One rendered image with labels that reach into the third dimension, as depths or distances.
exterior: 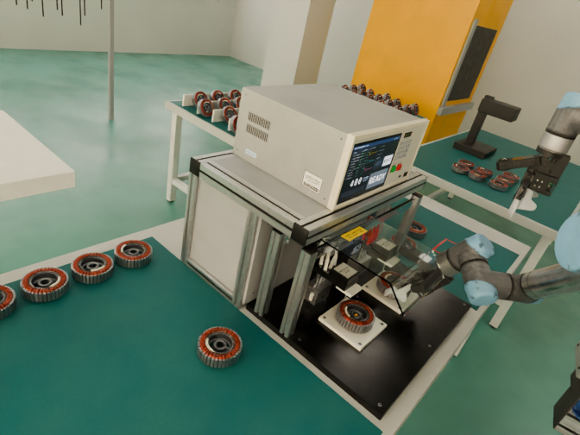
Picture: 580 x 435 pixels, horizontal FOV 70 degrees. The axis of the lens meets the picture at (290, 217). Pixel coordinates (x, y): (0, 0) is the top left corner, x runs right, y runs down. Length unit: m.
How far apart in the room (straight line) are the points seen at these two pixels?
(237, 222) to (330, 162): 0.30
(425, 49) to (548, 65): 2.03
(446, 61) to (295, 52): 1.63
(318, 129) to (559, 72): 5.41
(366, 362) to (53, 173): 0.87
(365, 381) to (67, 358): 0.72
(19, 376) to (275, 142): 0.81
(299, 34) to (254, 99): 3.85
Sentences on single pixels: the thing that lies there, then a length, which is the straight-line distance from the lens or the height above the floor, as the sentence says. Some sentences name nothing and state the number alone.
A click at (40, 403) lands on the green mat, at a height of 0.75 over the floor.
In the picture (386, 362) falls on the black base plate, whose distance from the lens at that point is 1.22.
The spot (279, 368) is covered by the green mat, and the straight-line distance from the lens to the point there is 1.13.
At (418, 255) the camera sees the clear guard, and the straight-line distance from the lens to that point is 1.12.
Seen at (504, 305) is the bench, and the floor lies 0.18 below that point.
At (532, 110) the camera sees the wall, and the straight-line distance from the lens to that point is 6.38.
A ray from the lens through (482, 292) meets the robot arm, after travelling 1.21.
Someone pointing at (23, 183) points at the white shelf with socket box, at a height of 1.20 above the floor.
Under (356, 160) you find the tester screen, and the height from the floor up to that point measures 1.25.
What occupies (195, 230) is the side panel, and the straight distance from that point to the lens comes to 1.31.
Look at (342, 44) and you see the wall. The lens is 7.51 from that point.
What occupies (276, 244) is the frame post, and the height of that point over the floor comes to 1.02.
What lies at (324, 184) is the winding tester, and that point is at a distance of 1.07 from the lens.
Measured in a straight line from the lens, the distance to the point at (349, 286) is 1.22.
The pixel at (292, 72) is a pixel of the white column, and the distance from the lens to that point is 5.08.
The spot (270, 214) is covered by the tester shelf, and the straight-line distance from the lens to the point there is 1.03.
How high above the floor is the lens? 1.60
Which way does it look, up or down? 29 degrees down
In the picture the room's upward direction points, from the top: 14 degrees clockwise
